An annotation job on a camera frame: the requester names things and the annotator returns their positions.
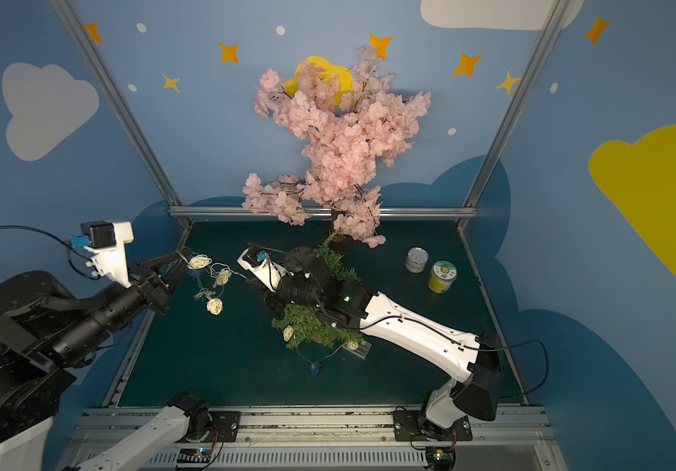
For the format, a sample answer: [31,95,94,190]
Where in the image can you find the string lights with rattan balls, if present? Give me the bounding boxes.
[182,253,364,376]

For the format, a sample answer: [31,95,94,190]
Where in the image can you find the small green christmas tree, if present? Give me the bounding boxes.
[269,235,367,352]

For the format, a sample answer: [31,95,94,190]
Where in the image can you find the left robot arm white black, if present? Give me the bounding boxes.
[0,250,191,470]

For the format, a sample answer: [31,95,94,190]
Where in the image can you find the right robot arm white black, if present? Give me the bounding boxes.
[240,246,505,440]

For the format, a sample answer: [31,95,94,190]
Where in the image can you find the clear acrylic tree base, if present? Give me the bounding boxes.
[343,341,371,359]

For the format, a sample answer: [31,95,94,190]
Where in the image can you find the pink cherry blossom tree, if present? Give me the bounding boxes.
[242,45,431,248]

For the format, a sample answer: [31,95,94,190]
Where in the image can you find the silver tin can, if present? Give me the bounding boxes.
[405,246,429,274]

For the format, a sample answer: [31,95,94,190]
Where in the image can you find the yellow green labelled can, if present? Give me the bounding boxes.
[428,260,458,294]

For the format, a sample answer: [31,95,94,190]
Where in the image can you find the small circuit board left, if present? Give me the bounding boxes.
[175,447,214,471]

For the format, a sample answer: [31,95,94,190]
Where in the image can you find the small circuit board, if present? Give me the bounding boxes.
[175,447,214,471]
[424,447,457,471]

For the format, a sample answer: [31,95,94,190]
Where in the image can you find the small circuit board right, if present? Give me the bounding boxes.
[424,447,457,471]

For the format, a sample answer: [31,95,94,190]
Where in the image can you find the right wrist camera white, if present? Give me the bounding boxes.
[237,245,289,292]

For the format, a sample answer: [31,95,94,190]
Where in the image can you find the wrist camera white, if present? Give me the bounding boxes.
[237,245,289,292]
[69,221,134,288]

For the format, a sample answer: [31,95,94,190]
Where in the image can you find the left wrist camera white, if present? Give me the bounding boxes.
[69,221,134,288]

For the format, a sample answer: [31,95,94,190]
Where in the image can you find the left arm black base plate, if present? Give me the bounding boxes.
[195,410,242,443]

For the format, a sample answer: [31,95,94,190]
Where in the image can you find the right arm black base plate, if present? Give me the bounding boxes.
[392,407,473,443]

